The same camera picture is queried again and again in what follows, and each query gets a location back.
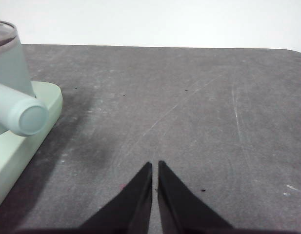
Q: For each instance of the green breakfast machine base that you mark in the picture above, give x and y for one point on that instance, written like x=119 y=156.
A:
x=16 y=156

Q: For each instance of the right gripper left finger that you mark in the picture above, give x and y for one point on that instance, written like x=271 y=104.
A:
x=130 y=204

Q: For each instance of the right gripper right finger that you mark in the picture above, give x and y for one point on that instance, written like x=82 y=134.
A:
x=179 y=207

